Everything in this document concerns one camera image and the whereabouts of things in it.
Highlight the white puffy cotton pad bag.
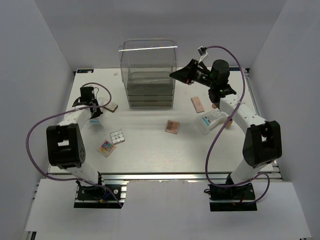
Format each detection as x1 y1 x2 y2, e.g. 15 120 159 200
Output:
89 119 101 126

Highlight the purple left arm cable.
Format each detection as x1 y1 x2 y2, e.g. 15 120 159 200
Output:
26 83 124 209

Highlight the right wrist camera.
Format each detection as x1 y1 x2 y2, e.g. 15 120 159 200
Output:
197 46 208 63

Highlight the blue label sticker right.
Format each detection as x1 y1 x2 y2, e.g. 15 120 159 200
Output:
229 67 241 72

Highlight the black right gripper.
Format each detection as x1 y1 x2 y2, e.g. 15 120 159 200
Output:
170 59 216 89

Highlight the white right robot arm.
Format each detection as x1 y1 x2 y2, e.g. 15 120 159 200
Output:
185 59 282 200

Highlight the brown four-pan eyeshadow palette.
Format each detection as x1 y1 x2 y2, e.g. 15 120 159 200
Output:
165 120 180 134

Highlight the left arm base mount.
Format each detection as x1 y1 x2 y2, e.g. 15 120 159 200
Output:
73 181 123 209

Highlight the white cotton pad pack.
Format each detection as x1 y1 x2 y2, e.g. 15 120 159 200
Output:
194 108 228 135

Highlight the clear smoky makeup organizer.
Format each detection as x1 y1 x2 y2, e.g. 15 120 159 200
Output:
118 38 178 109

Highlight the pink slim makeup palette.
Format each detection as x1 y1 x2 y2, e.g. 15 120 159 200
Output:
190 96 205 114

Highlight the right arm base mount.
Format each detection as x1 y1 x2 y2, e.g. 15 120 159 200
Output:
203 183 258 212

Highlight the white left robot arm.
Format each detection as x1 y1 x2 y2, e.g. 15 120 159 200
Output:
46 68 197 181

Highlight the colourful eyeshadow palette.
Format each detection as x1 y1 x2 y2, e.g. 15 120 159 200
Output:
97 140 116 158

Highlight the blue label sticker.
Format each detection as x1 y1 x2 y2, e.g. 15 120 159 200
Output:
229 67 241 72
76 69 94 74

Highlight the blue label sticker left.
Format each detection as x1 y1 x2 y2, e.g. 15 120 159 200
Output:
76 69 94 74

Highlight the beige clear makeup compact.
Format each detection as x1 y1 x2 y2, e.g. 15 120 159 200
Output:
98 97 119 113

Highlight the grey nine-pan eyeshadow palette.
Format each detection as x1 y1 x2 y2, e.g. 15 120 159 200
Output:
109 129 125 145

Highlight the beige foundation bottle black cap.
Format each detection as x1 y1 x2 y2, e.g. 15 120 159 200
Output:
225 118 233 129

